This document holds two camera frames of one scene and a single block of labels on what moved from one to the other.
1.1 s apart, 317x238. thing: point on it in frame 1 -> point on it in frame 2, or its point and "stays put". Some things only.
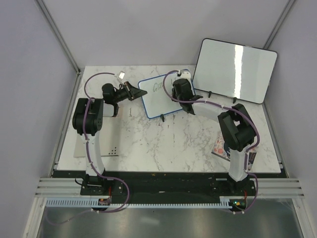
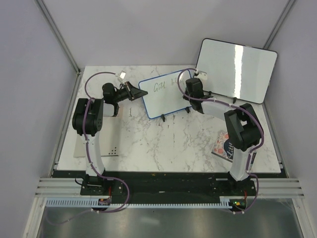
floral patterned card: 220,149 stays put
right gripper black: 173,93 -> 186,98
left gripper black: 132,92 stays put
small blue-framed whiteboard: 156,102 stays put
